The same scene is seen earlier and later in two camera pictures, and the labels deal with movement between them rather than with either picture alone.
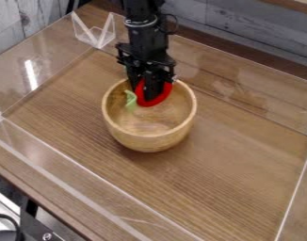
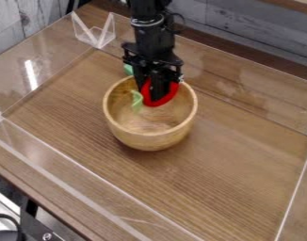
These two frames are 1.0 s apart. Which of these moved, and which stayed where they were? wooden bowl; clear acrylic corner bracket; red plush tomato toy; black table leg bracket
Moved: red plush tomato toy
Stayed: wooden bowl; clear acrylic corner bracket; black table leg bracket
